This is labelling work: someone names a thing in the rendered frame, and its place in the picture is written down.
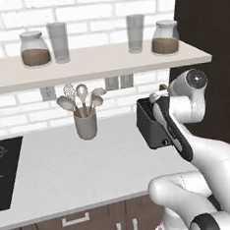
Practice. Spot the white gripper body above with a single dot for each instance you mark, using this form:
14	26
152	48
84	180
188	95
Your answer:
156	96

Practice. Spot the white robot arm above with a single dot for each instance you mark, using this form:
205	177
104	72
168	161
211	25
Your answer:
220	170

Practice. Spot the brown bread slice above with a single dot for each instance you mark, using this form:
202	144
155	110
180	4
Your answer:
163	87

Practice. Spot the glass jar with brown contents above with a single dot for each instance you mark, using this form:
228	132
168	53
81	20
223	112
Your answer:
34	50
165	38

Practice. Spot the clear drinking glass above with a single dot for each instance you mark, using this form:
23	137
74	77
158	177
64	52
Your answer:
136	33
58	43

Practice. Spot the grey utensil pot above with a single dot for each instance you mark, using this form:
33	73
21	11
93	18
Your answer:
85	126

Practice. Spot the dark brown tall cabinet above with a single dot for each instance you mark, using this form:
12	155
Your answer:
208	30

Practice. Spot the perforated beige spoon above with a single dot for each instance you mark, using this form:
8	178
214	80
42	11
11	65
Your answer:
69	90

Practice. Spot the beige spatula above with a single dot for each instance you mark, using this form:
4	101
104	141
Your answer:
66	103

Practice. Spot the brown wooden cupboard door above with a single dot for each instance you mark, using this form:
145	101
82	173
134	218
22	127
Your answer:
144	216
117	218

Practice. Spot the black hob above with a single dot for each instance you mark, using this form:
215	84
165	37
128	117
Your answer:
5	172

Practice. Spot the grey wall socket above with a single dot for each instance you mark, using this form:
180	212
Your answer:
111	83
48	93
126	81

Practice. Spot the beige wall shelf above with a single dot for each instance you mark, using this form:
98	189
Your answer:
93	64

